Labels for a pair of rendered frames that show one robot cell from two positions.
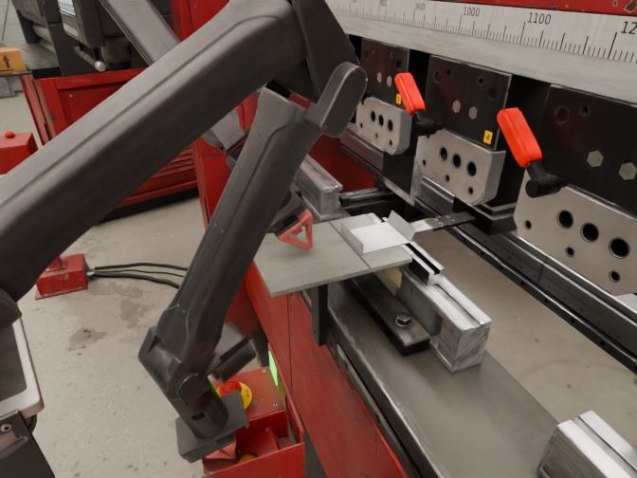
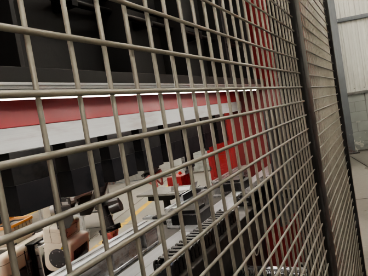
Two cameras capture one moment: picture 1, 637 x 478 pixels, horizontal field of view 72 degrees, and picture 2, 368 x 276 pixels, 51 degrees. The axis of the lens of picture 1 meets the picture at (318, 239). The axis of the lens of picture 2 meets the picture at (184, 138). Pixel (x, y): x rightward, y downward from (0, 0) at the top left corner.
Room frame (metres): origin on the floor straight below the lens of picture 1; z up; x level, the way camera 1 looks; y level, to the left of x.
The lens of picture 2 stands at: (-0.52, -1.62, 1.36)
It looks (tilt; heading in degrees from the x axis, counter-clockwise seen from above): 3 degrees down; 49
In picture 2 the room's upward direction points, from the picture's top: 9 degrees counter-clockwise
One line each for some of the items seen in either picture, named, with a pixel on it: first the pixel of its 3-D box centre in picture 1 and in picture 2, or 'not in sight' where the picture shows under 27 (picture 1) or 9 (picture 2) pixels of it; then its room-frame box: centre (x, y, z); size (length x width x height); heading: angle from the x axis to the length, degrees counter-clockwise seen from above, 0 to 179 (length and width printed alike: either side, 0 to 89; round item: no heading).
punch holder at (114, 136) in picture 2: not in sight; (114, 156); (0.20, -0.37, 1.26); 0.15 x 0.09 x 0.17; 22
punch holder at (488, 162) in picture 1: (479, 127); (166, 142); (0.57, -0.21, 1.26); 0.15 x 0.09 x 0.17; 22
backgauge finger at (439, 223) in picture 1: (463, 214); (220, 184); (0.79, -0.30, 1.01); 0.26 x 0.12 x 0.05; 112
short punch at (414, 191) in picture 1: (401, 171); (188, 163); (0.73, -0.15, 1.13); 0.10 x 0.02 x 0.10; 22
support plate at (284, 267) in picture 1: (324, 249); (166, 190); (0.68, -0.01, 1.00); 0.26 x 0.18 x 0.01; 112
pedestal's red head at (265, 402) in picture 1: (244, 429); not in sight; (0.48, 0.13, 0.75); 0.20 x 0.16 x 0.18; 20
